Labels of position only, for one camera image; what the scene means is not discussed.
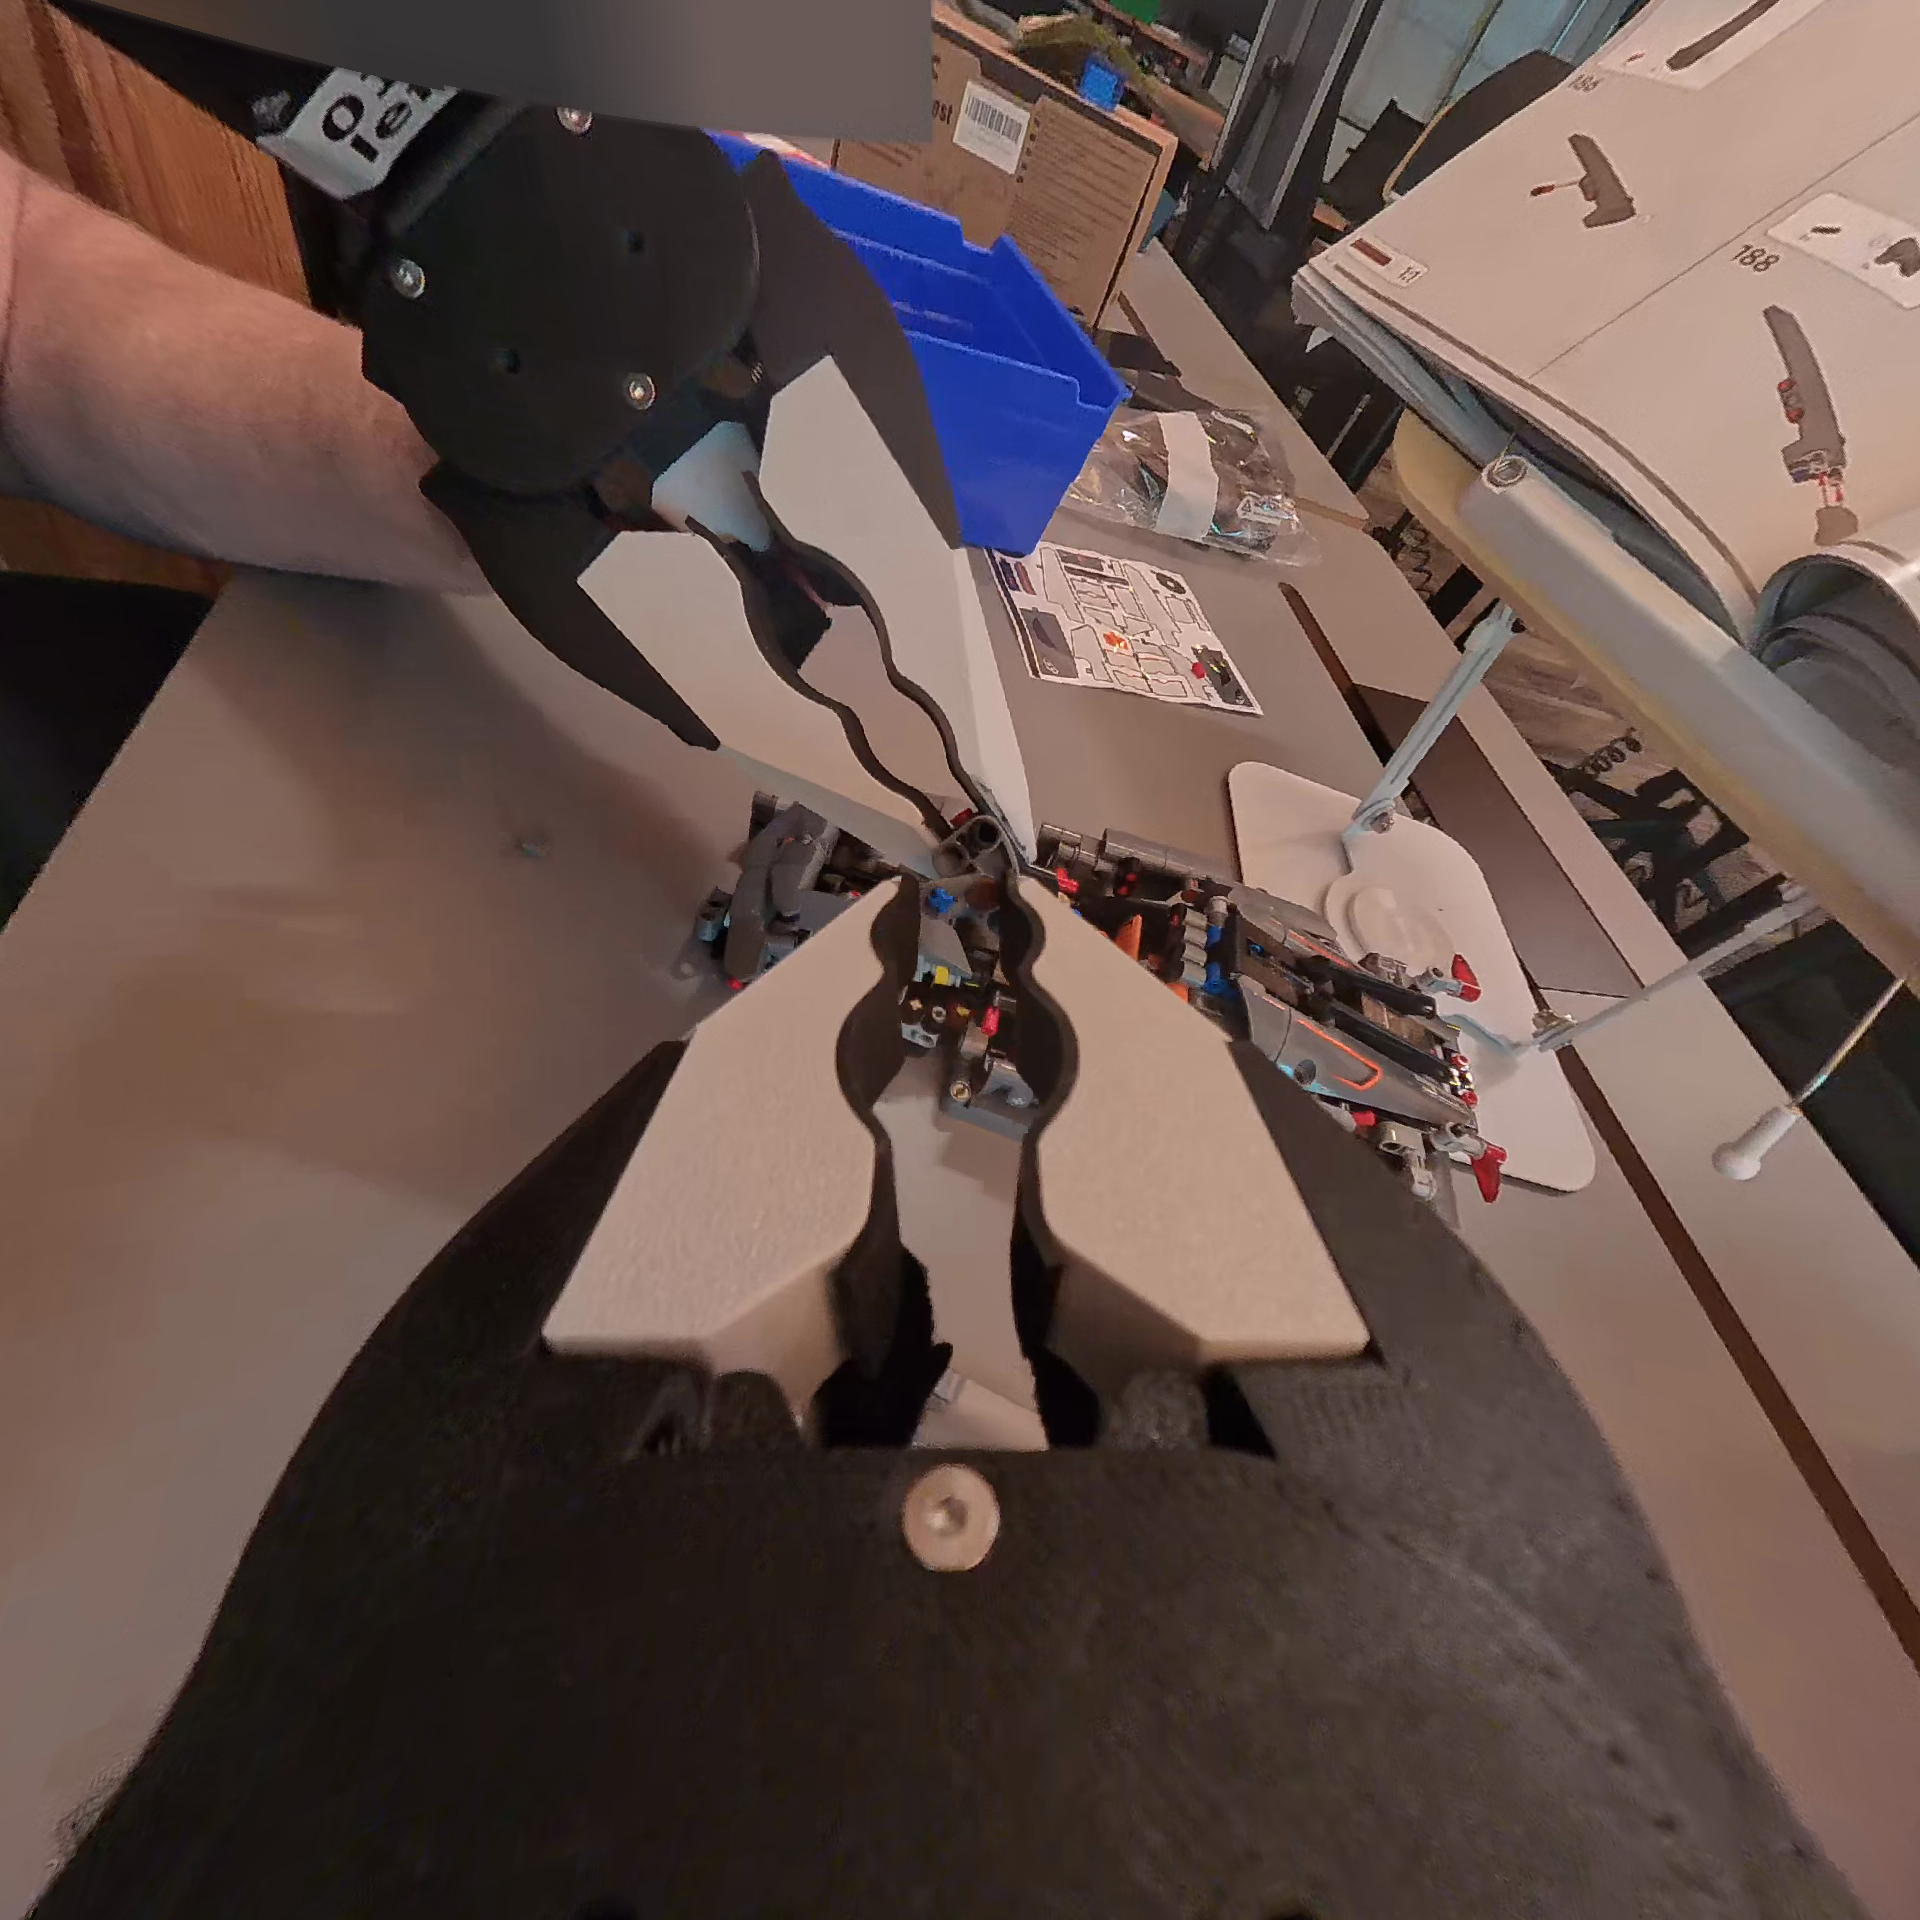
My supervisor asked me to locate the open instruction booklet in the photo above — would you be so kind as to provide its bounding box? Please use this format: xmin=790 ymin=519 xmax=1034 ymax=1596
xmin=1294 ymin=0 xmax=1920 ymax=647

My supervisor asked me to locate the clear plastic parts bag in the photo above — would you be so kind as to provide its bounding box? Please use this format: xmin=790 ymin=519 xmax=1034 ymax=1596
xmin=1072 ymin=409 xmax=1370 ymax=569

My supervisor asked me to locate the white sticker sheet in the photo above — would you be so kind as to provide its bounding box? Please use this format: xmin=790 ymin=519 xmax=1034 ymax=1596
xmin=985 ymin=543 xmax=1264 ymax=721

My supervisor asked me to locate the person's left forearm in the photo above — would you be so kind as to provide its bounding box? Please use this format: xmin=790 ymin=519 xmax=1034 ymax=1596
xmin=0 ymin=151 xmax=482 ymax=595

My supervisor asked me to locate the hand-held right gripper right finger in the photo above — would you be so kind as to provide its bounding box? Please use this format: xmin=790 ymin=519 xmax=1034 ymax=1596
xmin=999 ymin=873 xmax=1370 ymax=1370

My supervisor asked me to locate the long grey lego panel assembly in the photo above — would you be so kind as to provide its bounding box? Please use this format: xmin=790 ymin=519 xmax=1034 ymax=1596
xmin=934 ymin=814 xmax=1029 ymax=903

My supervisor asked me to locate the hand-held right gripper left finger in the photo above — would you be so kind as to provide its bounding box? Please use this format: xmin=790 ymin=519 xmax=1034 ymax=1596
xmin=544 ymin=873 xmax=929 ymax=1420

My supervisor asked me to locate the blue plastic bin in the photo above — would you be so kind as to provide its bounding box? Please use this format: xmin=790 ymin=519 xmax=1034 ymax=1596
xmin=704 ymin=133 xmax=1130 ymax=554

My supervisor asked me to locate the white book stand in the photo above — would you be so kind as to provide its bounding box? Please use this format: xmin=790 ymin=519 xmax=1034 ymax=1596
xmin=1230 ymin=405 xmax=1920 ymax=1194

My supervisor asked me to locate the brown cardboard box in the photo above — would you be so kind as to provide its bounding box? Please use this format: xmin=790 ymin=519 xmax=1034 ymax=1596
xmin=832 ymin=0 xmax=1181 ymax=325

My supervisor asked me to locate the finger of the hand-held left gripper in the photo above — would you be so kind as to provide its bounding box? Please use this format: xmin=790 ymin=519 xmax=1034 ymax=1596
xmin=649 ymin=356 xmax=1040 ymax=867
xmin=575 ymin=522 xmax=962 ymax=845

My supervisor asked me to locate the grey and orange lego car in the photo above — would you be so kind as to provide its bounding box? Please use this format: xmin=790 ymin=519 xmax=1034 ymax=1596
xmin=698 ymin=801 xmax=1509 ymax=1203

